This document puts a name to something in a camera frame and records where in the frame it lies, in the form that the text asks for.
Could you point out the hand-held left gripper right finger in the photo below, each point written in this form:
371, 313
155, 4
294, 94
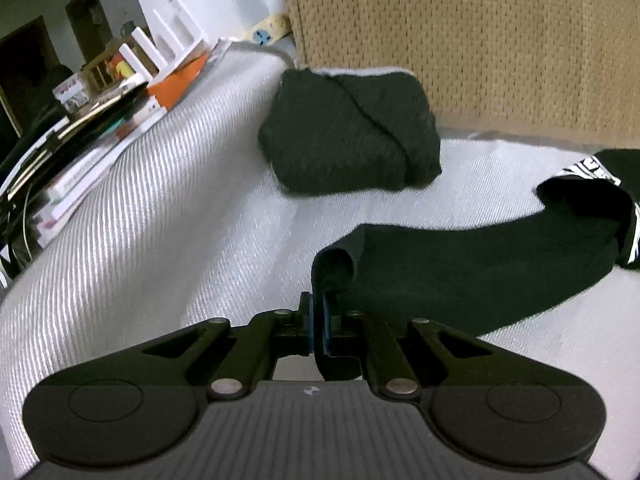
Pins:
326, 327

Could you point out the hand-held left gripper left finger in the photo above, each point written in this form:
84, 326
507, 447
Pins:
311, 322

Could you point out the black white-printed t-shirt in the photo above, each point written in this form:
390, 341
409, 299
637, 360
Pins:
475, 270

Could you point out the plain black garment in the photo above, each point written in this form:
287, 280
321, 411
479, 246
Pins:
350, 135

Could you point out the white woven bed mat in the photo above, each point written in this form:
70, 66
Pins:
175, 210

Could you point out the stack of books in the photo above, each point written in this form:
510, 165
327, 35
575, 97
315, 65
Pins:
90, 170

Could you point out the orange flat box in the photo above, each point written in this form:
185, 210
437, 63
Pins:
180, 80

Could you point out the yellow patterned cloth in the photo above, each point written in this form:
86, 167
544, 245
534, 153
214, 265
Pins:
267, 30

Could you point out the white slatted rack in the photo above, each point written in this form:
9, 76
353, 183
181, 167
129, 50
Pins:
170, 35

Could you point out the small wooden shelf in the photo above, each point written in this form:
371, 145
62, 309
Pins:
107, 67

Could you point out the tan woven mattress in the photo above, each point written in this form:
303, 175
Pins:
475, 35

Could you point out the clear plastic box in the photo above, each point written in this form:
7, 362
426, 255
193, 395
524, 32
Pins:
72, 91

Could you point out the dark brown cabinet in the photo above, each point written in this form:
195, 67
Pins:
25, 70

